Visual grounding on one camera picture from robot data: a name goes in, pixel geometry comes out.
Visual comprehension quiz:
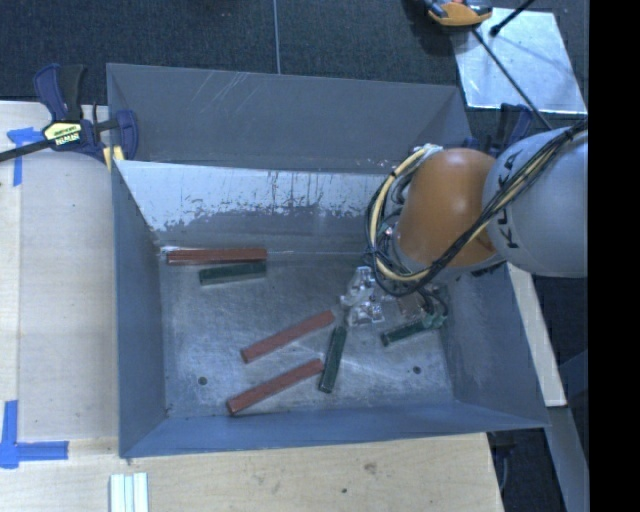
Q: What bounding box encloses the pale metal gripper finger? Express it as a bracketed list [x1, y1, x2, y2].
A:
[340, 266, 380, 308]
[347, 298, 387, 327]

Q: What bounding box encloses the dark green flat block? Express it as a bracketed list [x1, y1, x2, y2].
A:
[198, 262, 268, 287]
[380, 319, 433, 348]
[317, 325, 349, 395]

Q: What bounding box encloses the red-brown flat block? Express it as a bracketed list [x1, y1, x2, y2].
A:
[165, 247, 269, 266]
[225, 357, 326, 416]
[239, 309, 337, 365]

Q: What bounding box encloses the grey metal bin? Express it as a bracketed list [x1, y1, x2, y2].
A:
[105, 62, 552, 459]

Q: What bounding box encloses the pale wood board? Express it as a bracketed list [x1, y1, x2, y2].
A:
[17, 148, 121, 443]

